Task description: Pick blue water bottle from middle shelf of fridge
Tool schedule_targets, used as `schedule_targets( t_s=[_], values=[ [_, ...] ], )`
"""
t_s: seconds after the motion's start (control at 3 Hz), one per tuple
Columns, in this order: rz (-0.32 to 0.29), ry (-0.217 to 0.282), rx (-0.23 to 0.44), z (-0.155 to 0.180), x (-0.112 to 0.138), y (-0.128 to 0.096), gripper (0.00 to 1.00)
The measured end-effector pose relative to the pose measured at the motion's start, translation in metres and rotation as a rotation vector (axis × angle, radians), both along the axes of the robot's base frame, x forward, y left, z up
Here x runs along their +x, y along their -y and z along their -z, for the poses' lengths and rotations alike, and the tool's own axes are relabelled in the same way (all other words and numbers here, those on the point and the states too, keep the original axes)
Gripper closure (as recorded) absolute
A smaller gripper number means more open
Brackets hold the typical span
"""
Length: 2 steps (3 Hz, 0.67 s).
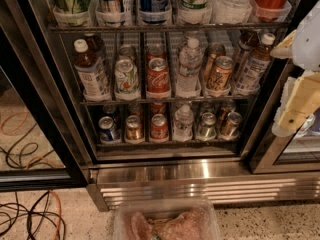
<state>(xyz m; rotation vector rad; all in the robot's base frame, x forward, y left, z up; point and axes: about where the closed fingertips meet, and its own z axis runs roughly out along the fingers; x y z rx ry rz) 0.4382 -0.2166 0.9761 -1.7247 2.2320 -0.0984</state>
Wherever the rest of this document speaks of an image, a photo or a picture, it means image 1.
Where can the red cola can front middle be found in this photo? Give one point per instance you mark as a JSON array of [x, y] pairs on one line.
[[158, 80]]

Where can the blue energy can bottom front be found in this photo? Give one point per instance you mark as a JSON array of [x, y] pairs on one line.
[[108, 130]]

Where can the top wire shelf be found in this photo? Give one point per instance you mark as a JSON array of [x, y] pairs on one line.
[[169, 28]]

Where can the wire shelf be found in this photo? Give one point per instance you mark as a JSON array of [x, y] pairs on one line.
[[249, 98], [169, 28]]

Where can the brown tea bottle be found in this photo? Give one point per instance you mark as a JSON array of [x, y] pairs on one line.
[[97, 45], [256, 64], [91, 71], [247, 40]]

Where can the silver can bottom front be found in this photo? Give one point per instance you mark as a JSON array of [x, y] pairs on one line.
[[206, 127]]

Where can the clear water bottle front middle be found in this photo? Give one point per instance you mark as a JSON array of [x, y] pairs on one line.
[[190, 61]]

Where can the clear water bottle top shelf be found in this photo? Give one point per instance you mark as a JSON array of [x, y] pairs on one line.
[[231, 11]]

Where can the glass fridge door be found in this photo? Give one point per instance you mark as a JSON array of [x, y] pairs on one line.
[[38, 150], [297, 152]]

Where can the clear water bottle shelf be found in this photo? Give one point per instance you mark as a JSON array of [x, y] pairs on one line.
[[182, 123], [231, 11]]

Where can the silver can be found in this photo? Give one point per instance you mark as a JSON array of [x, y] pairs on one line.
[[206, 107], [206, 127]]

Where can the red cola can bottom rear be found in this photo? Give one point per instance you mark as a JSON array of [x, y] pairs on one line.
[[158, 108]]

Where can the gold can bottom rear left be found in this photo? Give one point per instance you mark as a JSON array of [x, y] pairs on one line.
[[135, 109]]

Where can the clear water bottle rear middle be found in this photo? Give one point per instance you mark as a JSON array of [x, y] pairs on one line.
[[183, 43]]

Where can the gold can bottom rear right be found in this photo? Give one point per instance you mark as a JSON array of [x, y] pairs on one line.
[[225, 108]]

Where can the white green soda can rear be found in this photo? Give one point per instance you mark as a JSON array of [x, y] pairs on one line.
[[127, 51]]

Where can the red cola can rear middle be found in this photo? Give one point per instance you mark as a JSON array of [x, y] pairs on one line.
[[155, 51]]

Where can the orange can shelf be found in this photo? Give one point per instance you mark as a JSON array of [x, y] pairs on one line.
[[213, 51], [220, 73]]

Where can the clear water bottle bottom shelf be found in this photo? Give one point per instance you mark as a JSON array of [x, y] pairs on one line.
[[182, 123]]

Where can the white green soda can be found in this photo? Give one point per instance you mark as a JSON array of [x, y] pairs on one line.
[[127, 51], [127, 80]]

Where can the white green can top shelf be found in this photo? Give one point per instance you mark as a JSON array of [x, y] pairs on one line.
[[194, 11]]

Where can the silver can bottom rear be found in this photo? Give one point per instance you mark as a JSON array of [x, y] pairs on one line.
[[206, 107]]

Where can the white green soda can front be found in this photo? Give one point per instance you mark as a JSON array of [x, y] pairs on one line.
[[127, 80]]

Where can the orange can front middle shelf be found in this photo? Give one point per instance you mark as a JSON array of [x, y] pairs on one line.
[[220, 73]]

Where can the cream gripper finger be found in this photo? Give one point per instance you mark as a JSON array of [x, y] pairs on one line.
[[283, 50], [300, 98]]

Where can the blue energy can top shelf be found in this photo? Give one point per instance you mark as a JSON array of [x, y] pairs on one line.
[[112, 11]]

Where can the middle wire shelf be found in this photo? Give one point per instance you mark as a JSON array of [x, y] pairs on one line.
[[249, 98]]

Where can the blue energy can bottom rear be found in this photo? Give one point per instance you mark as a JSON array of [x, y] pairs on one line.
[[113, 112]]

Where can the stainless steel fridge base grille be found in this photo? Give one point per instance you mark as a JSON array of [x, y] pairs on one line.
[[224, 182]]

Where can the clear plastic food container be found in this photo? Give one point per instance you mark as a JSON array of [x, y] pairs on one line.
[[166, 219]]

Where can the gold can bottom front left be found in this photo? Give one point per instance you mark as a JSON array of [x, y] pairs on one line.
[[134, 132]]

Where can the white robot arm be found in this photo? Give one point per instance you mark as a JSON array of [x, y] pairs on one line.
[[306, 43]]

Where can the left glass fridge door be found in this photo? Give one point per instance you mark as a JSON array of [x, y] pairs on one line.
[[38, 150]]

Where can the red cola can bottom front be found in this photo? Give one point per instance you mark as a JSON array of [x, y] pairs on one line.
[[159, 127]]

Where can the gold can bottom front right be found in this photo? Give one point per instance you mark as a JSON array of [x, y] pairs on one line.
[[230, 127]]

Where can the orange can rear middle shelf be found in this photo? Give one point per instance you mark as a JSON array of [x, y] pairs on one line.
[[213, 51]]

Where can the gold can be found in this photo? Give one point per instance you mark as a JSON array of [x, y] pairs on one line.
[[134, 132], [230, 127], [135, 109], [225, 108]]

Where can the right glass fridge door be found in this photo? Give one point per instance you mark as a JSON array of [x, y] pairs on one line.
[[297, 152]]

